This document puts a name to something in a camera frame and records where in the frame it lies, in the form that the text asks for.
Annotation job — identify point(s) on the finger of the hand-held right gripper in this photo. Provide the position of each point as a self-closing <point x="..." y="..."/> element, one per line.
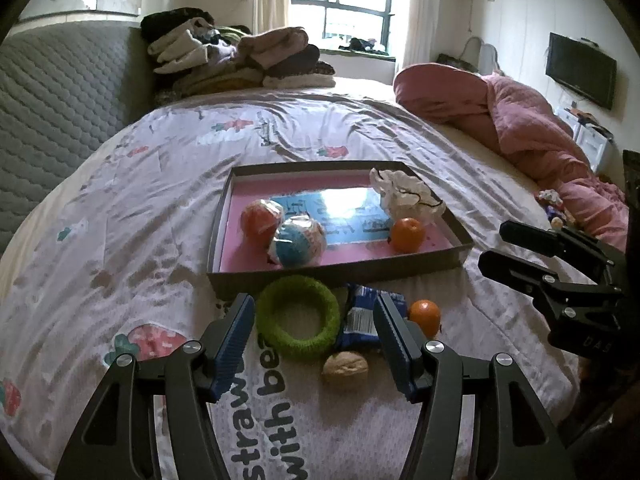
<point x="520" y="272"/>
<point x="550" y="242"/>

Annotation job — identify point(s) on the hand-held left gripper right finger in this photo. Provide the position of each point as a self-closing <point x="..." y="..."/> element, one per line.
<point x="395" y="347"/>

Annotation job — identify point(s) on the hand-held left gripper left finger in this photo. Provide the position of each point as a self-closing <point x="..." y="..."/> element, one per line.
<point x="232" y="345"/>

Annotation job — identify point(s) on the small tangerine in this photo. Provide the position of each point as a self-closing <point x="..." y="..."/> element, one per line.
<point x="407" y="235"/>
<point x="425" y="316"/>

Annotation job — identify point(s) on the blue snack packet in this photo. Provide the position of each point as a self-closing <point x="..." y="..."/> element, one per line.
<point x="357" y="322"/>

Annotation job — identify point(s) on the walnut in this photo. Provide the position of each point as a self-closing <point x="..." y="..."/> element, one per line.
<point x="345" y="371"/>

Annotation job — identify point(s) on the grey cardboard box tray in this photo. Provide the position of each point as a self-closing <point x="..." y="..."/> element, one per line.
<point x="325" y="280"/>

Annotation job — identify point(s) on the blue and white ball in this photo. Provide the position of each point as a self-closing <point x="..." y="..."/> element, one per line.
<point x="297" y="242"/>

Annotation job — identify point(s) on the orange ball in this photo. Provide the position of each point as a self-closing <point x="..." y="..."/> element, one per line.
<point x="256" y="220"/>

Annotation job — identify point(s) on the white patterned cloth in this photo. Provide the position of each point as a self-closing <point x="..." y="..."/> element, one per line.
<point x="402" y="192"/>

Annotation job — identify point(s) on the small colourful toys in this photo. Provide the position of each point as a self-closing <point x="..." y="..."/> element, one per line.
<point x="552" y="205"/>

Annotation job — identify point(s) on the white plastic drawer cabinet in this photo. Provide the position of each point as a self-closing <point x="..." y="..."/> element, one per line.
<point x="587" y="140"/>

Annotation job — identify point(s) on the pink quilt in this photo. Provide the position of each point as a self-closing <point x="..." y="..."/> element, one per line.
<point x="515" y="125"/>

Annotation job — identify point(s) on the strawberry printed bed sheet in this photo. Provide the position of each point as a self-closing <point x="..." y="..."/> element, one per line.
<point x="125" y="220"/>

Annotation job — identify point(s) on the white ornate chair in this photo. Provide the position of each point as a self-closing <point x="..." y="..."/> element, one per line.
<point x="485" y="57"/>

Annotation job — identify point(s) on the dark clothing on windowsill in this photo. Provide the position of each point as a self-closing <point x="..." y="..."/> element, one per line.
<point x="367" y="45"/>

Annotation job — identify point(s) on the pile of folded clothes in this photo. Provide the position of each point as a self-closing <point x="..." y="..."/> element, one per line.
<point x="240" y="60"/>

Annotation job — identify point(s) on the grey quilted headboard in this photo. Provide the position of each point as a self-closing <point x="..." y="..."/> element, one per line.
<point x="60" y="95"/>

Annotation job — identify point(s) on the black wall television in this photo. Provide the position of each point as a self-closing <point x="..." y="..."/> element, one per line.
<point x="580" y="70"/>

